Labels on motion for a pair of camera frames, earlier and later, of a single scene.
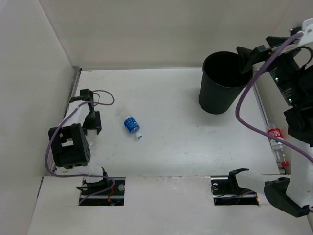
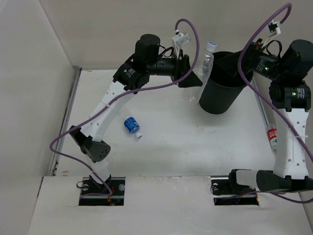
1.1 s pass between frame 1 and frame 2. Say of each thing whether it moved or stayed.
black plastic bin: stayed
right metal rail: stayed
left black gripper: moved
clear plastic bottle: moved
